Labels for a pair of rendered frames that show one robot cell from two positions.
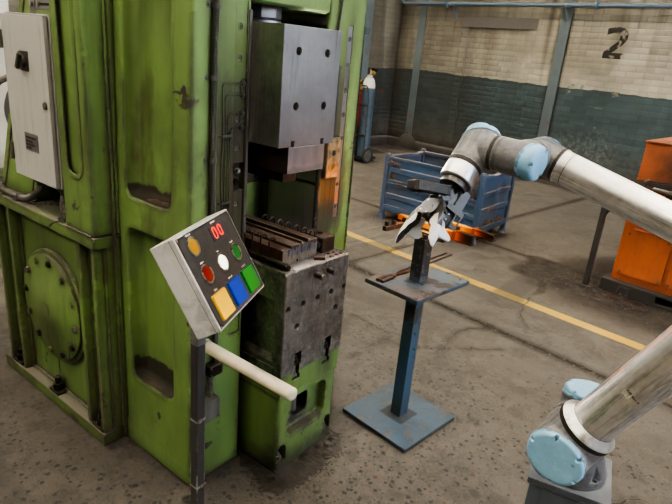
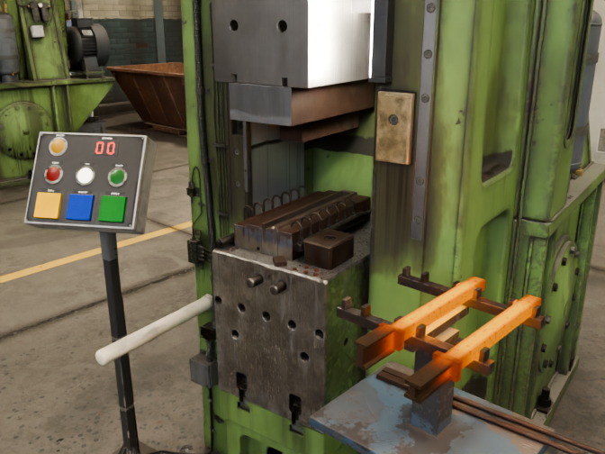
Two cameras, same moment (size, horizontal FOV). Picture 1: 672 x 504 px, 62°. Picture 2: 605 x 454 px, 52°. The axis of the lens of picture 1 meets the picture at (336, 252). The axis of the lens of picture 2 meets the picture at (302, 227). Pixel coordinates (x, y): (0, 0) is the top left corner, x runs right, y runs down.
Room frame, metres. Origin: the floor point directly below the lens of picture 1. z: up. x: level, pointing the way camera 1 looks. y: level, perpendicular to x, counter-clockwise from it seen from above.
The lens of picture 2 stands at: (2.10, -1.44, 1.53)
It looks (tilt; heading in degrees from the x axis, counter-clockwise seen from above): 19 degrees down; 88
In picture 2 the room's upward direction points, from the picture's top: straight up
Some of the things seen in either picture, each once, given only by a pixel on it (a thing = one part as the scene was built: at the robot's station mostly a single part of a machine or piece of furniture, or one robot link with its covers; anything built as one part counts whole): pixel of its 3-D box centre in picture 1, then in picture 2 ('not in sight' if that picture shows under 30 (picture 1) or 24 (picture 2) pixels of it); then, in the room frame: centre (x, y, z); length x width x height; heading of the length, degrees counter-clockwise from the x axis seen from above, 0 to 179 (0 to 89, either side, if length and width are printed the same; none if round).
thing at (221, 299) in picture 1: (222, 304); (49, 205); (1.42, 0.30, 1.01); 0.07 x 0.05 x 0.07; 168
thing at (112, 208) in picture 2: (249, 278); (112, 209); (1.62, 0.26, 1.01); 0.07 x 0.05 x 0.07; 168
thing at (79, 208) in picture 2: (236, 290); (80, 207); (1.52, 0.28, 1.01); 0.07 x 0.05 x 0.07; 168
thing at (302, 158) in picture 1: (265, 149); (306, 95); (2.17, 0.31, 1.32); 0.42 x 0.20 x 0.10; 53
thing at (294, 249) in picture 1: (261, 237); (306, 218); (2.17, 0.31, 0.96); 0.42 x 0.20 x 0.09; 53
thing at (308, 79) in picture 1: (276, 82); (320, 1); (2.20, 0.28, 1.56); 0.42 x 0.39 x 0.40; 53
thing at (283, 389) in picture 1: (247, 369); (158, 328); (1.71, 0.27, 0.62); 0.44 x 0.05 x 0.05; 53
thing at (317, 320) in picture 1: (266, 292); (322, 303); (2.22, 0.28, 0.69); 0.56 x 0.38 x 0.45; 53
